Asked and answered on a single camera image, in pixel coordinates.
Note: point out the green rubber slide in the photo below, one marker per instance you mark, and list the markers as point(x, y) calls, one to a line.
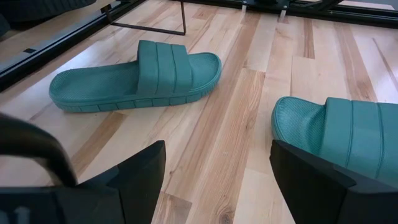
point(124, 84)
point(351, 133)

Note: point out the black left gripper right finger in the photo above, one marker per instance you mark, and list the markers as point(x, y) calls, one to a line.
point(326, 199)

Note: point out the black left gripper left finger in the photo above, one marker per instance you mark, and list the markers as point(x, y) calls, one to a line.
point(93, 205)

